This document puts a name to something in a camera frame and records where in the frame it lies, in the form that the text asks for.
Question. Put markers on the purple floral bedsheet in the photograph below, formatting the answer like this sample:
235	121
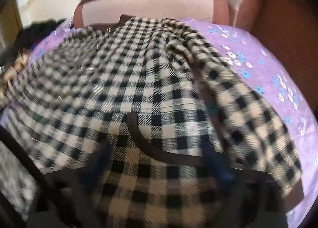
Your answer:
263	73

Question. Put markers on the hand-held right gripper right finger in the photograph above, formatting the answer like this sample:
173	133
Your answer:
221	165

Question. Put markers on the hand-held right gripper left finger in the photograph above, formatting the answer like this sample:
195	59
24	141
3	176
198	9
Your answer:
95	168

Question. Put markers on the pile of dark clothes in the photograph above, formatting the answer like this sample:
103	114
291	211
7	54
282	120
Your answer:
37	34

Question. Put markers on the brown wooden cabinet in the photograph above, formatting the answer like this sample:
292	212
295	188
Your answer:
285	19

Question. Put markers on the black and beige plaid coat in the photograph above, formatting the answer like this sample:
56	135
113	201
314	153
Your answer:
139	86

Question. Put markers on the brown patterned cloth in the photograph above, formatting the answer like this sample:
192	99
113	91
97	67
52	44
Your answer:
12	71

